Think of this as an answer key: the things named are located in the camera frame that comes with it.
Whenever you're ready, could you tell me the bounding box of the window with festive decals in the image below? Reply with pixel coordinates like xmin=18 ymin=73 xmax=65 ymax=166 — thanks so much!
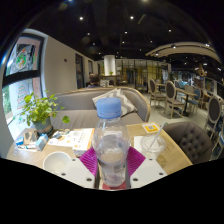
xmin=1 ymin=32 xmax=45 ymax=134

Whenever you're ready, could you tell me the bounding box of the small light blue carton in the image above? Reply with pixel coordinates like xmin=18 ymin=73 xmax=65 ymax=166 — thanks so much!
xmin=34 ymin=133 xmax=49 ymax=152

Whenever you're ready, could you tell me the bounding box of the clear plastic cup with straw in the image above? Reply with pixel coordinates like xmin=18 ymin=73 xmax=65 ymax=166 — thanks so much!
xmin=139 ymin=122 xmax=169 ymax=161

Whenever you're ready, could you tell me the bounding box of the yellow square table card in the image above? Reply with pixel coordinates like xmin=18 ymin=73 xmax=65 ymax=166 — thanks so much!
xmin=141 ymin=122 xmax=161 ymax=134

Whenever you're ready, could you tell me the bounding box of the green potted plant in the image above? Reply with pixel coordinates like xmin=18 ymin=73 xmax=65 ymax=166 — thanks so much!
xmin=18 ymin=89 xmax=71 ymax=136

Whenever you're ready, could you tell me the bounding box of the clear water bottle blue cap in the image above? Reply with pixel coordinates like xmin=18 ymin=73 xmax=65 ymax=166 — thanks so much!
xmin=92 ymin=97 xmax=132 ymax=188

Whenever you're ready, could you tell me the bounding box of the grey white chevron cushion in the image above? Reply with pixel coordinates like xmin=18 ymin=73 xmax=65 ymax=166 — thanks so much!
xmin=91 ymin=87 xmax=138 ymax=118

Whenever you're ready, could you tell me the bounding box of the group of dining chairs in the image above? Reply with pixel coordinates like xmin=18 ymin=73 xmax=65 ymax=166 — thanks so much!
xmin=146 ymin=78 xmax=224 ymax=161

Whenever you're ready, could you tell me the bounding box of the white paper napkin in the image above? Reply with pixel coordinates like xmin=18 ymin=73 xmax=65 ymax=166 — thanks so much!
xmin=133 ymin=134 xmax=149 ymax=154

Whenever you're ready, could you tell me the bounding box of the person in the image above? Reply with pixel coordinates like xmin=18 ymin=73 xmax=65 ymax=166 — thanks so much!
xmin=85 ymin=73 xmax=101 ymax=89

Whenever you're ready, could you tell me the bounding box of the white mug with black lettering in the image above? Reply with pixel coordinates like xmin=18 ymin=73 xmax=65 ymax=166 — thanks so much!
xmin=42 ymin=151 xmax=73 ymax=175

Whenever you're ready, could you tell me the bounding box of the white printed menu sheet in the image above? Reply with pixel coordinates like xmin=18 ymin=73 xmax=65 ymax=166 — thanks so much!
xmin=47 ymin=128 xmax=94 ymax=148

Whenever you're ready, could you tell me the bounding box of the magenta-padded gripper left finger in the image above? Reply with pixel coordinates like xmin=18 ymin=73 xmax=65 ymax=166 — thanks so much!
xmin=57 ymin=147 xmax=100 ymax=190

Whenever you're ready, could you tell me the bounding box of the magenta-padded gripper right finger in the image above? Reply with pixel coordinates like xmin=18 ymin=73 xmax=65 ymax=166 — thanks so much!
xmin=125 ymin=146 xmax=168 ymax=190

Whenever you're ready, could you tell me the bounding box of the dark grey tufted armchair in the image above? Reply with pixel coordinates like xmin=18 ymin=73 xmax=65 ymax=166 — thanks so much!
xmin=162 ymin=120 xmax=214 ymax=165

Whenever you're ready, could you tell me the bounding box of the grey curved sofa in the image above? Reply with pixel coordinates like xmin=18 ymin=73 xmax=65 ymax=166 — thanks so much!
xmin=49 ymin=86 xmax=152 ymax=131

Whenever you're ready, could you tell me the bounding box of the group of ceiling lights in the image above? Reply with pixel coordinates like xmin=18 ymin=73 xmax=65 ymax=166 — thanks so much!
xmin=56 ymin=0 xmax=214 ymax=48

